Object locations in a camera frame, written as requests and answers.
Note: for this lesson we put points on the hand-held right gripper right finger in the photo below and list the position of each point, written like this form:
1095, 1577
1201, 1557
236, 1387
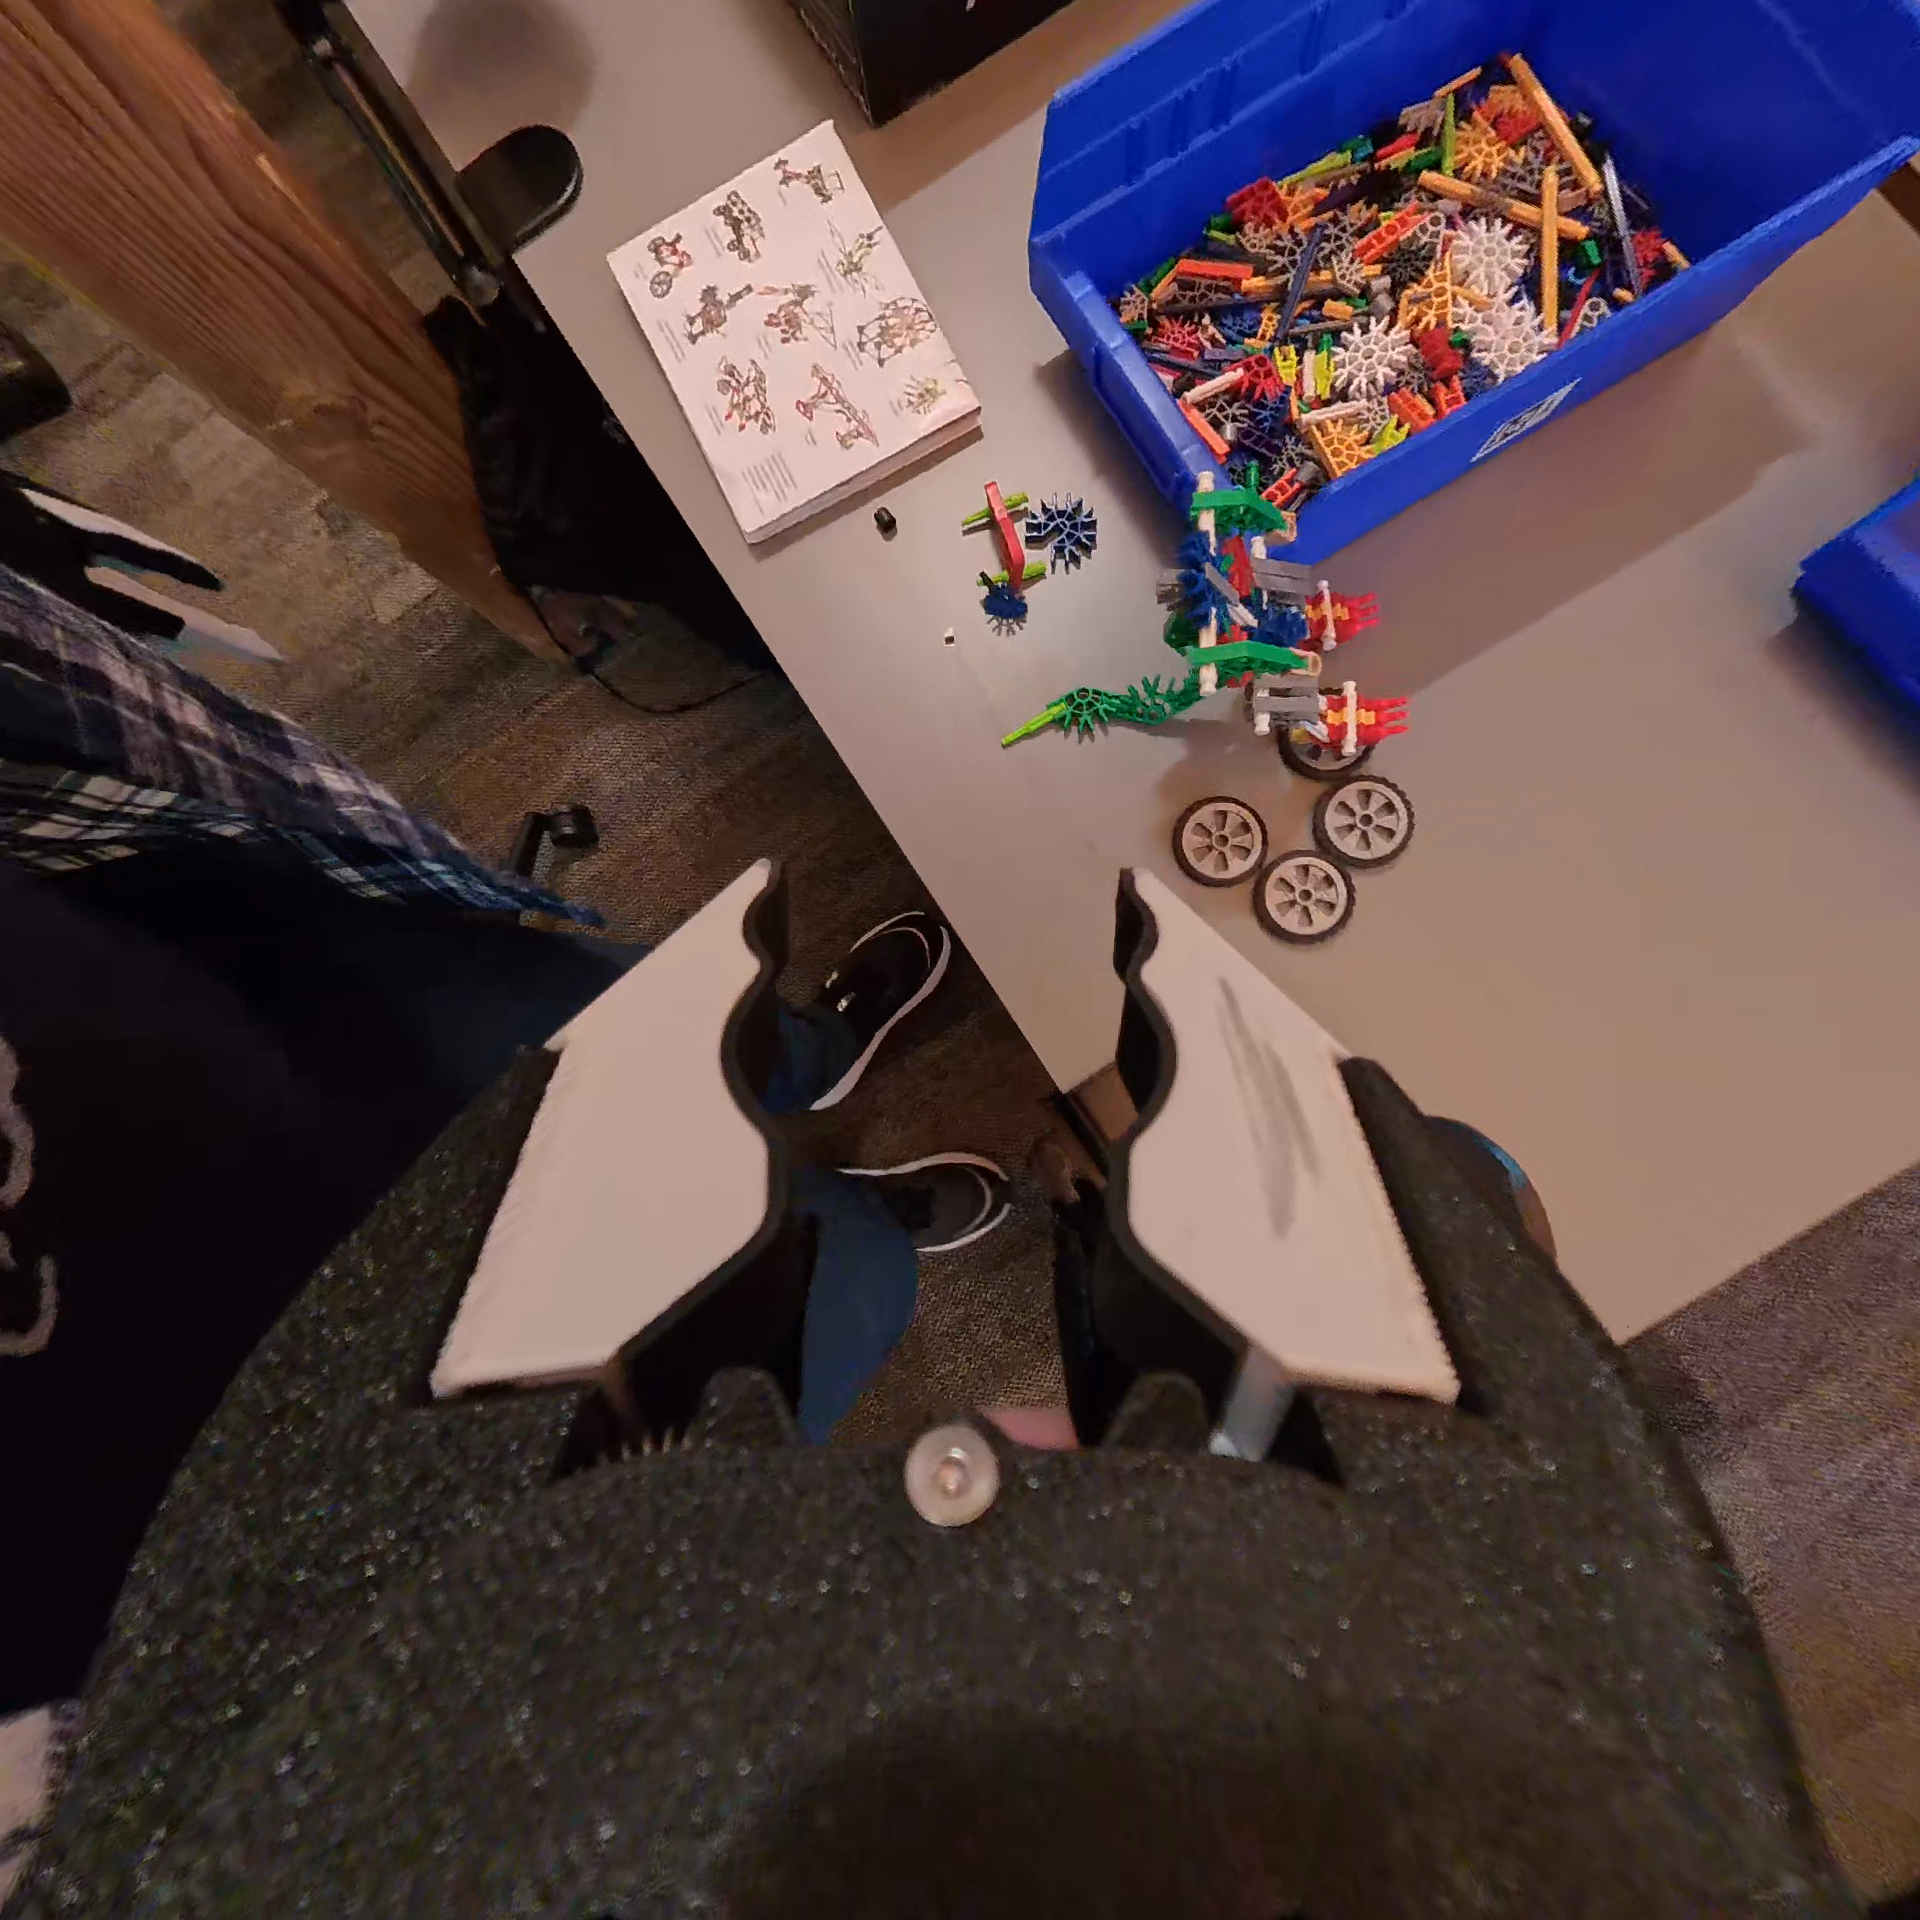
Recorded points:
1276, 1200

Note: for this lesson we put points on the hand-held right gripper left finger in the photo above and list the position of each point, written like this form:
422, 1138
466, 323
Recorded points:
616, 1200

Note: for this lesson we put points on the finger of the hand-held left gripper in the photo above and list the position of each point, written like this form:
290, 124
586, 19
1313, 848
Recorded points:
200, 629

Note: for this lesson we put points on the green wheeled toy model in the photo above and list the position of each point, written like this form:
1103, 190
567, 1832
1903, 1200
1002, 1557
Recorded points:
1252, 611

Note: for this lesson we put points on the red green toy assembly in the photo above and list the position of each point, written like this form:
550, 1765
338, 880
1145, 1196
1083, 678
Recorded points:
1039, 546

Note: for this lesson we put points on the pile of construction toy pieces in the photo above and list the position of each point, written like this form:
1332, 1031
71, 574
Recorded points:
1400, 271

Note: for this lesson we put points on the blue plastic bin with label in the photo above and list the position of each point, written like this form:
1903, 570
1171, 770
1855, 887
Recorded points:
1777, 179

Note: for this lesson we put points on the person's leg in jeans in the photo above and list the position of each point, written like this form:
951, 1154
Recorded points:
849, 1286

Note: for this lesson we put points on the wooden panel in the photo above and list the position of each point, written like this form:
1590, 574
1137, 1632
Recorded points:
211, 271

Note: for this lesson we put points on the black toy wheel white hub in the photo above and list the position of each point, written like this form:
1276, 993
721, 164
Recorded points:
1372, 822
1302, 895
1229, 848

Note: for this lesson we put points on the black sneaker white stripe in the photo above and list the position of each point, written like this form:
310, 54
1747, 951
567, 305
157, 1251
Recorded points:
875, 1002
942, 1200

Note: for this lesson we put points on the black chair caster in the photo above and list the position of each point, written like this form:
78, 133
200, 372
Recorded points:
557, 848

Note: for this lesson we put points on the black table foot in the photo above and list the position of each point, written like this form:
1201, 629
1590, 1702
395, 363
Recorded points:
499, 164

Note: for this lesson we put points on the white printed instruction sheet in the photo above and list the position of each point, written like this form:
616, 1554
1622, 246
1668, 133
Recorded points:
787, 326

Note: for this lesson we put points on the empty blue plastic bin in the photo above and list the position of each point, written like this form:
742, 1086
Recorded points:
1880, 597

